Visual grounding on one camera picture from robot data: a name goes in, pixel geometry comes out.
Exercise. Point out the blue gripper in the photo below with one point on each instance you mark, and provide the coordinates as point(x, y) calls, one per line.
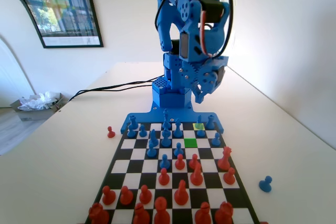
point(203, 78)

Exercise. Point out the red chess pawn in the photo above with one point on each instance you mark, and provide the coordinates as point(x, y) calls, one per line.
point(145, 197)
point(126, 197)
point(229, 178)
point(111, 133)
point(179, 164)
point(164, 179)
point(193, 161)
point(108, 197)

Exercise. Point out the red chess bishop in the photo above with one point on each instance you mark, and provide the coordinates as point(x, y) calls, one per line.
point(203, 214)
point(141, 216)

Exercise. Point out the black white chessboard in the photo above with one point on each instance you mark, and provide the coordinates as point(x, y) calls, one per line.
point(122, 166)

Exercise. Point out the black framed poster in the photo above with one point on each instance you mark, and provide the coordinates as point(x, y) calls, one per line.
point(65, 11)

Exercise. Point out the clear plastic wrap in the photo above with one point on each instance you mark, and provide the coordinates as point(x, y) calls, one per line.
point(36, 102)

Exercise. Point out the cardboard box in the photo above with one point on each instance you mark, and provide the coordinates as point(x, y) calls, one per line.
point(31, 115)

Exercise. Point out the white wall socket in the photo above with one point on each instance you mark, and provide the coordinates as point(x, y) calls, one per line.
point(234, 41)

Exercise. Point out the blue base plate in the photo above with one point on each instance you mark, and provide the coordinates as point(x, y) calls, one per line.
point(147, 116)

